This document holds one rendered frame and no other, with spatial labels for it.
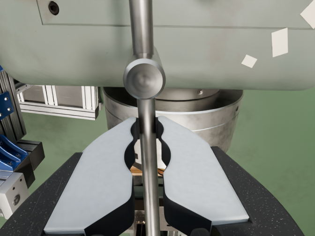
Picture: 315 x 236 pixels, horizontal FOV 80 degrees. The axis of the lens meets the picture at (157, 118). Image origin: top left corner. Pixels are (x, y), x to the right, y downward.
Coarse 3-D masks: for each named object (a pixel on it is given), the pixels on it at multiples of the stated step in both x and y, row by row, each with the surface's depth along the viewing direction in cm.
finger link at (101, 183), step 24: (96, 144) 10; (120, 144) 10; (96, 168) 8; (120, 168) 8; (72, 192) 7; (96, 192) 7; (120, 192) 7; (72, 216) 6; (96, 216) 6; (120, 216) 7
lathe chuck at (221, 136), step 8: (112, 120) 38; (120, 120) 35; (232, 120) 37; (208, 128) 33; (216, 128) 34; (224, 128) 35; (232, 128) 39; (200, 136) 33; (208, 136) 34; (216, 136) 35; (224, 136) 37; (232, 136) 42; (136, 144) 36; (160, 144) 34; (216, 144) 36; (224, 144) 38; (136, 152) 37; (160, 152) 35; (136, 160) 38; (160, 160) 36; (160, 168) 37
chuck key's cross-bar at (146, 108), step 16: (144, 0) 9; (144, 16) 10; (144, 32) 10; (144, 48) 10; (144, 112) 12; (144, 128) 13; (144, 144) 13; (144, 160) 14; (144, 176) 14; (144, 192) 14; (144, 208) 15
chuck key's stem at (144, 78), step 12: (132, 48) 14; (132, 60) 10; (144, 60) 9; (156, 60) 10; (132, 72) 9; (144, 72) 9; (156, 72) 9; (132, 84) 10; (144, 84) 10; (156, 84) 10; (144, 96) 10
